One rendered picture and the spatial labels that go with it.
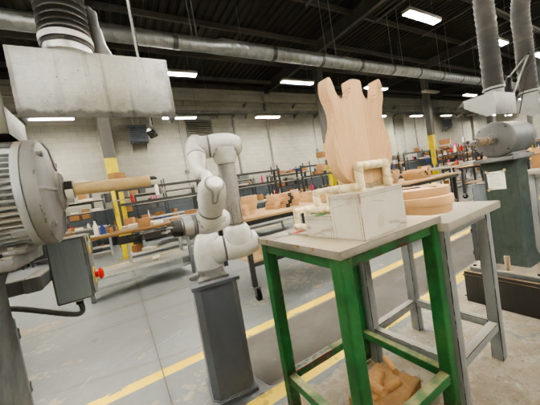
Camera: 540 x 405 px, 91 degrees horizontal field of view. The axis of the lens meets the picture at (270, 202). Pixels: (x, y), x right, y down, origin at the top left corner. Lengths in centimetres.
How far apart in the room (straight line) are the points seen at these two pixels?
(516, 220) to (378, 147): 163
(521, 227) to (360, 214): 179
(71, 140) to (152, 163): 278
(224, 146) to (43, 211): 103
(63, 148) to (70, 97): 1147
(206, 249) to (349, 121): 103
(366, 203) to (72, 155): 1160
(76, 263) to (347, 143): 99
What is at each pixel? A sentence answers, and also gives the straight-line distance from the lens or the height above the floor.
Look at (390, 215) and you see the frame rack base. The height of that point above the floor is 99.
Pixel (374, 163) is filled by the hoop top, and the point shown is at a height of 120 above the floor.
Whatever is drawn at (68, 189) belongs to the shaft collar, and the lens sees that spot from 83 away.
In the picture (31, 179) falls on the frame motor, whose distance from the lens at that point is 73.
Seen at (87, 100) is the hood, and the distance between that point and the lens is 73.
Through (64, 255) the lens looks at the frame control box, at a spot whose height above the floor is 107.
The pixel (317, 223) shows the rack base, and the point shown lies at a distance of 114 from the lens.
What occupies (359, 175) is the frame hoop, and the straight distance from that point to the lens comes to 101.
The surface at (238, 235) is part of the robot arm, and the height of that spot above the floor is 92.
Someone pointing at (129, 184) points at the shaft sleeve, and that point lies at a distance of 83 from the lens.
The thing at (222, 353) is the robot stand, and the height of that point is 29.
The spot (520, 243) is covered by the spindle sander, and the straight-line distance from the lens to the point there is 266.
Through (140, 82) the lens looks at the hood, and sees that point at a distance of 75.
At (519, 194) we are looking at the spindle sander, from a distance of 259.
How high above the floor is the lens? 117
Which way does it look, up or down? 3 degrees down
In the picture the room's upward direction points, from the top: 9 degrees counter-clockwise
